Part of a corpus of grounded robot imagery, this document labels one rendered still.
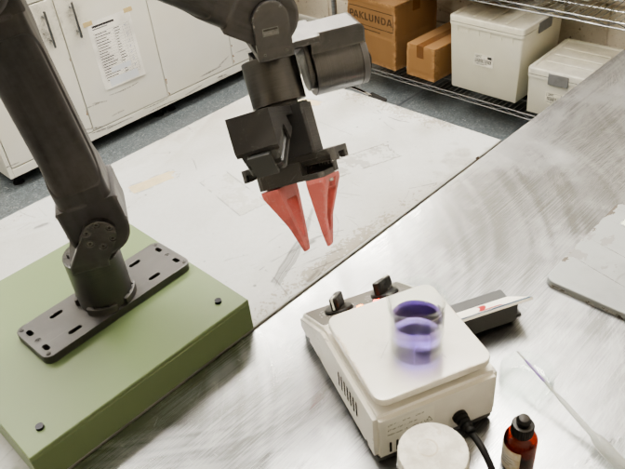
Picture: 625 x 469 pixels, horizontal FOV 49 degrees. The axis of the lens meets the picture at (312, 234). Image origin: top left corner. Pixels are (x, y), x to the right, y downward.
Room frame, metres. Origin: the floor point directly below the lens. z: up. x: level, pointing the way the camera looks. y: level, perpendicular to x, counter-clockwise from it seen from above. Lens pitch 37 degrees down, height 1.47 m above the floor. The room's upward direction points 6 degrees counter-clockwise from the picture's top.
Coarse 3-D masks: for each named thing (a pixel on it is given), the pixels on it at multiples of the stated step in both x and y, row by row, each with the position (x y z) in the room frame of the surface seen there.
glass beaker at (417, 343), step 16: (400, 288) 0.46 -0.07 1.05; (416, 288) 0.46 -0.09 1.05; (432, 288) 0.45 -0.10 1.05; (400, 320) 0.42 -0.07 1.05; (416, 320) 0.41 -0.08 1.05; (432, 320) 0.41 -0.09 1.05; (400, 336) 0.42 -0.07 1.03; (416, 336) 0.41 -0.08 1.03; (432, 336) 0.41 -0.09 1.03; (400, 352) 0.42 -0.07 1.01; (416, 352) 0.41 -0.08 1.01; (432, 352) 0.41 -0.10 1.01; (416, 368) 0.41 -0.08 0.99
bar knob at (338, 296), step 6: (336, 294) 0.56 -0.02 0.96; (330, 300) 0.54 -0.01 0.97; (336, 300) 0.54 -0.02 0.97; (342, 300) 0.56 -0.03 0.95; (330, 306) 0.54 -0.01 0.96; (336, 306) 0.54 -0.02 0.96; (342, 306) 0.54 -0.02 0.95; (348, 306) 0.54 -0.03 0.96; (330, 312) 0.54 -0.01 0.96; (336, 312) 0.53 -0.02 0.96; (342, 312) 0.53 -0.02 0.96
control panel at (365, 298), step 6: (360, 294) 0.58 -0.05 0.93; (366, 294) 0.58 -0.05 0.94; (348, 300) 0.57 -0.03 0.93; (354, 300) 0.57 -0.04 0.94; (360, 300) 0.56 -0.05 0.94; (366, 300) 0.56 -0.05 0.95; (372, 300) 0.55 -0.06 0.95; (324, 306) 0.57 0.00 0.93; (354, 306) 0.54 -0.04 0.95; (312, 312) 0.56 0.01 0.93; (318, 312) 0.56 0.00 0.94; (324, 312) 0.55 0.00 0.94; (318, 318) 0.53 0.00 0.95; (324, 318) 0.53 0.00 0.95; (324, 324) 0.51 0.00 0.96
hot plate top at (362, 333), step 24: (360, 312) 0.50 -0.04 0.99; (384, 312) 0.49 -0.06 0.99; (336, 336) 0.47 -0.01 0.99; (360, 336) 0.46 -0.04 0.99; (384, 336) 0.46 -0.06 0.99; (456, 336) 0.45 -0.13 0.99; (360, 360) 0.43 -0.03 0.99; (384, 360) 0.43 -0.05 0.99; (456, 360) 0.42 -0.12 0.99; (480, 360) 0.42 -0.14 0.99; (384, 384) 0.40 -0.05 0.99; (408, 384) 0.40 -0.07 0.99; (432, 384) 0.40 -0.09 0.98
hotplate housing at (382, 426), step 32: (320, 352) 0.50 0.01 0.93; (352, 384) 0.42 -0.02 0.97; (448, 384) 0.41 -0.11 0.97; (480, 384) 0.41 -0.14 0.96; (352, 416) 0.43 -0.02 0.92; (384, 416) 0.38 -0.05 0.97; (416, 416) 0.39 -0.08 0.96; (448, 416) 0.40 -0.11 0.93; (480, 416) 0.41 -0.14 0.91; (384, 448) 0.38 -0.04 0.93
